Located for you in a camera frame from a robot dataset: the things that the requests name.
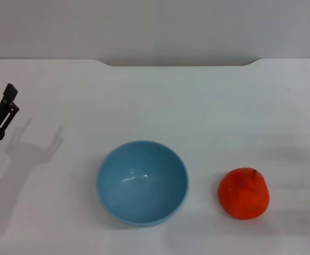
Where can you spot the orange toy fruit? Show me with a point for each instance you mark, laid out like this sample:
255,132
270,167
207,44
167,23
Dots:
243,196

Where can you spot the blue ceramic bowl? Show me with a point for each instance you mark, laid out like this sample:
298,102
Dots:
141,186

